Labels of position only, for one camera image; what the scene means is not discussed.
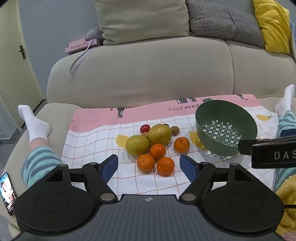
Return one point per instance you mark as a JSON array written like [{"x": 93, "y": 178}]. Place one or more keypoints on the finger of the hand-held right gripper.
[{"x": 245, "y": 147}]

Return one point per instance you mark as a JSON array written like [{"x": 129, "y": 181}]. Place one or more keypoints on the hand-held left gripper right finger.
[{"x": 188, "y": 169}]

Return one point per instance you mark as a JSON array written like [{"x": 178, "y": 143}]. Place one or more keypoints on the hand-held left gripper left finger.
[{"x": 109, "y": 169}]

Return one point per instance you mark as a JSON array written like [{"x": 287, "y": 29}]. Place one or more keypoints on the orange tangerine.
[
  {"x": 181, "y": 145},
  {"x": 146, "y": 163},
  {"x": 158, "y": 151},
  {"x": 165, "y": 166}
]

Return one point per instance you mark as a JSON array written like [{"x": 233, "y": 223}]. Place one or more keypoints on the large yellow-green lemon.
[
  {"x": 137, "y": 145},
  {"x": 160, "y": 134}
]

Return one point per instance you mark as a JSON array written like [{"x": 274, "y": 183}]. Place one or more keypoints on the green colander bowl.
[{"x": 222, "y": 113}]

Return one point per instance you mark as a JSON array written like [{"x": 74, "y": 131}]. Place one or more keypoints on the pink and white printed cloth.
[{"x": 92, "y": 143}]

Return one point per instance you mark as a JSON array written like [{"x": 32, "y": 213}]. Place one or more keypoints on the small brown kiwi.
[
  {"x": 145, "y": 135},
  {"x": 175, "y": 130}
]

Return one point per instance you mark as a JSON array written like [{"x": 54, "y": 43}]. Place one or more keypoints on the yellow plush blanket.
[{"x": 288, "y": 208}]

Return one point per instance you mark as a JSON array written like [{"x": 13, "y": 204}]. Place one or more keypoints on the person's right leg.
[{"x": 285, "y": 104}]

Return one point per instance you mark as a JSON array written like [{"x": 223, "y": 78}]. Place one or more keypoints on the person's leg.
[
  {"x": 37, "y": 148},
  {"x": 285, "y": 104}
]

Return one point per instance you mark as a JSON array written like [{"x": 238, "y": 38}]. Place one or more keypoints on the person's left leg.
[{"x": 37, "y": 148}]

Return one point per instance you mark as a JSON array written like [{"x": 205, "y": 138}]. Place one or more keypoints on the beige sofa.
[{"x": 138, "y": 76}]

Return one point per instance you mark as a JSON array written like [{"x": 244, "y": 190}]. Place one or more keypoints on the smartphone with lit screen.
[{"x": 8, "y": 193}]

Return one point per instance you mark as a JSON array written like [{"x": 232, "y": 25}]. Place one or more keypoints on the lilac ribbon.
[{"x": 79, "y": 59}]

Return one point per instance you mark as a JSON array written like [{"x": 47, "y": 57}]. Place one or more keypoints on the blue printed cushion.
[{"x": 293, "y": 39}]

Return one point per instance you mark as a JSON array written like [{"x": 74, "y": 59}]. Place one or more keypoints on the yellow cushion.
[{"x": 272, "y": 23}]

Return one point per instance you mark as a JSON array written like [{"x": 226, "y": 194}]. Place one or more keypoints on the houndstooth cushion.
[{"x": 219, "y": 20}]

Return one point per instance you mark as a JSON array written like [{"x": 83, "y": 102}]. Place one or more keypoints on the pale door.
[{"x": 16, "y": 76}]

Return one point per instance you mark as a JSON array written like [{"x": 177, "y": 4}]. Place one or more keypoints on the grey plush toy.
[{"x": 94, "y": 34}]

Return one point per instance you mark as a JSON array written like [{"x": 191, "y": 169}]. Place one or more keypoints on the beige cushion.
[{"x": 143, "y": 20}]

